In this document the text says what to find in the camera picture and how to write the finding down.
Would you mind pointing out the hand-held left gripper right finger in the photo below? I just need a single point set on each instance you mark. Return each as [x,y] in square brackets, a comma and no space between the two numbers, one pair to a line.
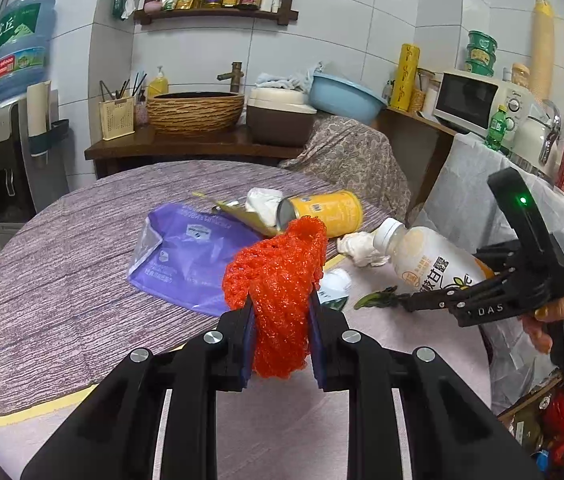
[316,345]

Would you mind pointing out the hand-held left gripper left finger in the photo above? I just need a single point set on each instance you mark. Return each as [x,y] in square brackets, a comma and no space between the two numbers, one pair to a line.
[248,345]

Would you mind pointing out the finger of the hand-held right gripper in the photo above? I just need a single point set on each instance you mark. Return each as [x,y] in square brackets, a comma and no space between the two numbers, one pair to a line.
[502,257]
[472,305]

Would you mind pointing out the red foam fruit net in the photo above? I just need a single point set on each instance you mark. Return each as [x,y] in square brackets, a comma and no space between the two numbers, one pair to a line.
[277,285]

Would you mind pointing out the green vegetable leaf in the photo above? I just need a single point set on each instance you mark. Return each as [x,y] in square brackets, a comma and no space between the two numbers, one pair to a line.
[374,299]

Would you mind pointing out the cardboard box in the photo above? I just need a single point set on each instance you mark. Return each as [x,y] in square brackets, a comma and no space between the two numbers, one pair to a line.
[527,410]

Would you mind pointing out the yellow tin can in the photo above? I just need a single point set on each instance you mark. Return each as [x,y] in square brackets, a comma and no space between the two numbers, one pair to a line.
[327,212]

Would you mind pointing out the white milk drink bottle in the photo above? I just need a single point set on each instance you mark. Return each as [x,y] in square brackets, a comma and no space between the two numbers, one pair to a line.
[427,260]

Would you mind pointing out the small white green packet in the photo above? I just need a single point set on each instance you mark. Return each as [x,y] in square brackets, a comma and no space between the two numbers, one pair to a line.
[336,282]

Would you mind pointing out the white cover cloth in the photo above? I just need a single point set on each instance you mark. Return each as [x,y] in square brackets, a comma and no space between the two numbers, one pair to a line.
[467,185]

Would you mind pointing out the white electric kettle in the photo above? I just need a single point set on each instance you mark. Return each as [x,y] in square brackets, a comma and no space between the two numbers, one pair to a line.
[529,137]

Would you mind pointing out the crumpled white tissue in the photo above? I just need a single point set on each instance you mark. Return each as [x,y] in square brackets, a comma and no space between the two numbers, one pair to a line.
[359,249]
[261,200]

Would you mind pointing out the green soda bottle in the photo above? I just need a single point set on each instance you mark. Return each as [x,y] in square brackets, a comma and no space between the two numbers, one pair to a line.
[497,127]

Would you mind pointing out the purple plastic bag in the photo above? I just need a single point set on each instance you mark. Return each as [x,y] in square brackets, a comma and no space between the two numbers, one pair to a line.
[187,255]

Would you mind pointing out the gold foil wrapper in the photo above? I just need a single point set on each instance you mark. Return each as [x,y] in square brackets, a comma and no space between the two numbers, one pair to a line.
[242,215]

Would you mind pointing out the red plastic packets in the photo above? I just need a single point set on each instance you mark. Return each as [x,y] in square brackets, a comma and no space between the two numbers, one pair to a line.
[557,420]

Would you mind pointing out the wooden cabinet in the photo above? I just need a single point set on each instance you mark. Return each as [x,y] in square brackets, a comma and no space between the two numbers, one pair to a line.
[412,145]

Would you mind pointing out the white microwave oven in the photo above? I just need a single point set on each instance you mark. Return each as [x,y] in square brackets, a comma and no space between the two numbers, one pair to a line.
[467,100]

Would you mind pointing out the jar with orange lid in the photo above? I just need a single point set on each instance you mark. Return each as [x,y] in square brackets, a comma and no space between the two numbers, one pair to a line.
[520,75]

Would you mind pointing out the small wicker jar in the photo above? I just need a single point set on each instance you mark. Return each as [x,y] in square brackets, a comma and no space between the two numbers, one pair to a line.
[418,97]

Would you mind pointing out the floral cover cloth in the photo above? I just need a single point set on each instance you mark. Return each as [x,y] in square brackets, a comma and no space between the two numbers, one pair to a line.
[352,155]

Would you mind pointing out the stacked green noodle bowls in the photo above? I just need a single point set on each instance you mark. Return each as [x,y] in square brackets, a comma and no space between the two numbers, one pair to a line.
[481,52]

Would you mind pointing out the tall paper cup stack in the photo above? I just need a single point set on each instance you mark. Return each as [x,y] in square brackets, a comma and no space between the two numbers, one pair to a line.
[542,45]

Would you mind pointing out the yellow wrap roll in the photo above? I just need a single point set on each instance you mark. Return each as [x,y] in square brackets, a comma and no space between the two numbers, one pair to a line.
[406,77]

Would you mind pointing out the purple tablecloth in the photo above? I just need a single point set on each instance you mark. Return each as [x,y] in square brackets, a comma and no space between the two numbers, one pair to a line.
[62,270]

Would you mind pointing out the wooden counter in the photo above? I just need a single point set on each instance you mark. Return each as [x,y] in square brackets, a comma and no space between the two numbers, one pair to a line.
[162,147]

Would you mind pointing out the blue plastic basin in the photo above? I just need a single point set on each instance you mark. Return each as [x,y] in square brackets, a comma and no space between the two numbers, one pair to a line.
[342,97]

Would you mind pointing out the brown white rice cooker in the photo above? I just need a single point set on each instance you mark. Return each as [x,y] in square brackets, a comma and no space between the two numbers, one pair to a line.
[279,117]

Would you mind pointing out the wicker wash basin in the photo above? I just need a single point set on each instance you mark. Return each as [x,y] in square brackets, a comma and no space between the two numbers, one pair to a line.
[194,112]

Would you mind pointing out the beige chopstick holder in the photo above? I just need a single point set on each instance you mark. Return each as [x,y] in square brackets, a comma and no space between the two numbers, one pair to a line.
[117,120]

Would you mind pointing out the light blue towel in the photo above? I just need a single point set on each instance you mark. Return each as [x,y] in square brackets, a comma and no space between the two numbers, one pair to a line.
[284,80]

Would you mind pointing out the brass faucet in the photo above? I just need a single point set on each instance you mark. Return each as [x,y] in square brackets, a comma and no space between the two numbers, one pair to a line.
[234,77]

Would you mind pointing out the yellow soap bottle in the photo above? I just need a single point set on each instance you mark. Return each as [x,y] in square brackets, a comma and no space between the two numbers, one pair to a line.
[158,85]

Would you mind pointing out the white green cup holder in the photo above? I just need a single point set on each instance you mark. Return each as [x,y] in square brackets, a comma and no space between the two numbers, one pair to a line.
[44,120]

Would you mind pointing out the pink small container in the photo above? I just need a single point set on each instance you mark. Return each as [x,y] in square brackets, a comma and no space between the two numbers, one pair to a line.
[153,7]

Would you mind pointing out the blue water jug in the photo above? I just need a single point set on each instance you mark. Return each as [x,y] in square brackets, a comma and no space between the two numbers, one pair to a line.
[19,45]

